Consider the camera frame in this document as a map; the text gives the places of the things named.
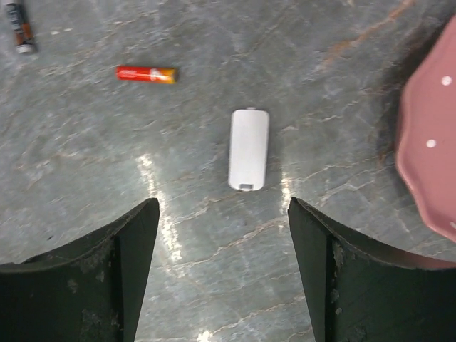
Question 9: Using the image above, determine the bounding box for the pink dotted plate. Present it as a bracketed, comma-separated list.
[394, 16, 455, 242]

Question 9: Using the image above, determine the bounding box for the white battery cover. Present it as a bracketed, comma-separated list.
[228, 108, 269, 192]

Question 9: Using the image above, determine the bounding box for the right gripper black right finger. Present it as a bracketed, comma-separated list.
[288, 198, 455, 341]

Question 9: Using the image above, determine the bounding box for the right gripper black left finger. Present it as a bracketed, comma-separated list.
[1, 198, 160, 341]

